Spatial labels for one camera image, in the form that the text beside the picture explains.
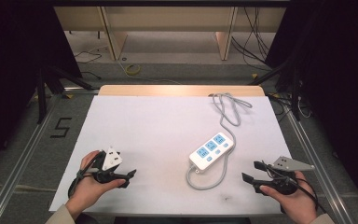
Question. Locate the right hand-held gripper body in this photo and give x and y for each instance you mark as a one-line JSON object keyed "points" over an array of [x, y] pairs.
{"points": [[290, 164]]}

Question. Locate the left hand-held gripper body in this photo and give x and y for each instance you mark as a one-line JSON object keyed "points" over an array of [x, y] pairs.
{"points": [[112, 159]]}

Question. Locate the white power strip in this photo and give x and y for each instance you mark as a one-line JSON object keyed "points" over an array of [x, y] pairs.
{"points": [[209, 157]]}

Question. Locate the person's left hand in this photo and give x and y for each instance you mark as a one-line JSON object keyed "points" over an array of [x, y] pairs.
{"points": [[88, 188]]}

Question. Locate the person's right hand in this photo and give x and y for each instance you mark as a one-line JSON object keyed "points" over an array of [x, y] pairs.
{"points": [[296, 205]]}

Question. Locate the white table mat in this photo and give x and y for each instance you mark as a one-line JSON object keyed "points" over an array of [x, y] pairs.
{"points": [[143, 140]]}

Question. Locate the black metal stand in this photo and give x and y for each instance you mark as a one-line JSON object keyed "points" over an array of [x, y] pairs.
{"points": [[42, 93], [296, 93]]}

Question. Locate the yellow tape roll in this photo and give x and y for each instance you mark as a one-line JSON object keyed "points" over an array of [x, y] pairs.
{"points": [[127, 70]]}

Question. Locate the dark curtain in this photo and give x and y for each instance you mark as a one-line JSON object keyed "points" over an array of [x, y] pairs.
{"points": [[9, 77], [341, 77]]}

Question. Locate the light wooden bench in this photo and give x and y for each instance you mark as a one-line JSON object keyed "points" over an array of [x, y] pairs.
{"points": [[167, 18]]}

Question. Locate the metal floor rail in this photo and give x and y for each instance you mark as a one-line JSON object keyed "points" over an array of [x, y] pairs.
{"points": [[318, 174], [15, 168]]}

